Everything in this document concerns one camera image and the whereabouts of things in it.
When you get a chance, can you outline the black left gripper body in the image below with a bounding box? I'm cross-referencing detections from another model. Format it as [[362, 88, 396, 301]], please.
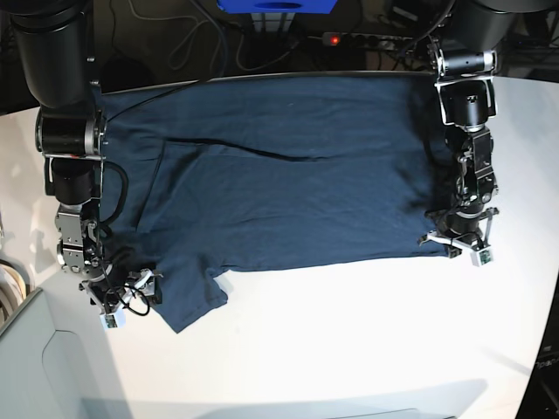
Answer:
[[418, 207, 500, 254]]

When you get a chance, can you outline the black power strip red light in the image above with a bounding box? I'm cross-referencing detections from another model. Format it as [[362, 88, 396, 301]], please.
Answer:
[[320, 32, 411, 52]]

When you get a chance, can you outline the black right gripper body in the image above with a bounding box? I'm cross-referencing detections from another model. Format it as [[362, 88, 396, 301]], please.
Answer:
[[79, 269, 163, 314]]

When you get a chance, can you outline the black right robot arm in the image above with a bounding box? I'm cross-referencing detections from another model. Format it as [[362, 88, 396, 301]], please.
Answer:
[[1, 1, 162, 328]]

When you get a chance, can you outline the grey looped cable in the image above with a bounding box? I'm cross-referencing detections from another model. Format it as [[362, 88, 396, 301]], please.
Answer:
[[168, 17, 302, 73]]

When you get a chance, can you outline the dark blue T-shirt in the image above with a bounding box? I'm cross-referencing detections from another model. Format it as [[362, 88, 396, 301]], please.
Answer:
[[102, 75, 452, 332]]

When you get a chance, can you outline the blue box with oval hole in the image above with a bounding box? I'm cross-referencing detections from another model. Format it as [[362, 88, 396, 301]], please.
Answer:
[[217, 0, 337, 14]]

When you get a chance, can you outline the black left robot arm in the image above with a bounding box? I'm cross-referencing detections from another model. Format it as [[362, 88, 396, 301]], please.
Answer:
[[420, 1, 554, 266]]

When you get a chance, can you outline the grey plastic bin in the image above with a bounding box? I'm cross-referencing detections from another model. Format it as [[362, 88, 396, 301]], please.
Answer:
[[1, 269, 133, 418]]

